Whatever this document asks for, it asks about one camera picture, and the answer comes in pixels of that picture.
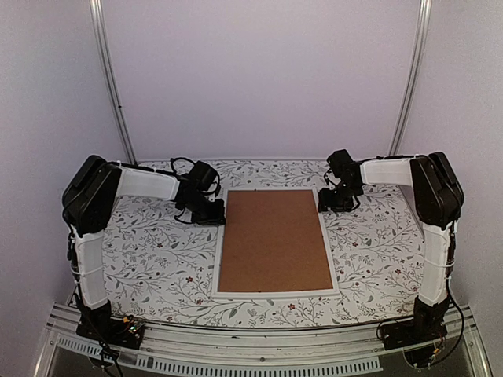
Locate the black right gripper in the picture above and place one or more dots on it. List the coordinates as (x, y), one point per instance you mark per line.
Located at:
(325, 203)

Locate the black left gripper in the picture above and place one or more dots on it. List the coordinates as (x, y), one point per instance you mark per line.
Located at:
(218, 219)

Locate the brown frame backing board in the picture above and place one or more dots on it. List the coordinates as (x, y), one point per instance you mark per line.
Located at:
(275, 239)

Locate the left aluminium corner post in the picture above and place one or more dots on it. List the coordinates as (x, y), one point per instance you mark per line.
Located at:
(98, 22)

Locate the front aluminium rail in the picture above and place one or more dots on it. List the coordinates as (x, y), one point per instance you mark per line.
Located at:
(182, 350)

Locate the right aluminium corner post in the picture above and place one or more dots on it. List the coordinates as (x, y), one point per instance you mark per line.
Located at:
(420, 41)

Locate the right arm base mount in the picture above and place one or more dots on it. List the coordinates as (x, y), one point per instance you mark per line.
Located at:
(426, 325)

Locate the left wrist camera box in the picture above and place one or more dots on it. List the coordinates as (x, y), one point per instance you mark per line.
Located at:
(206, 177)

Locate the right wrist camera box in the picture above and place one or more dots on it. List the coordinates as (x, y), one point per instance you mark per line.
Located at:
(338, 162)

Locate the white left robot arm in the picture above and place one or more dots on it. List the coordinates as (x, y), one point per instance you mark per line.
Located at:
(90, 198)

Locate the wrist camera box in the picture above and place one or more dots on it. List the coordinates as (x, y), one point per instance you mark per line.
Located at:
(206, 177)
(338, 162)

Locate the aluminium corner post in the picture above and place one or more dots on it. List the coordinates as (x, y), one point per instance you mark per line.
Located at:
(420, 41)
(98, 22)

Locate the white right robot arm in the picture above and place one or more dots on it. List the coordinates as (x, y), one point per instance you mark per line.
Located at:
(437, 196)

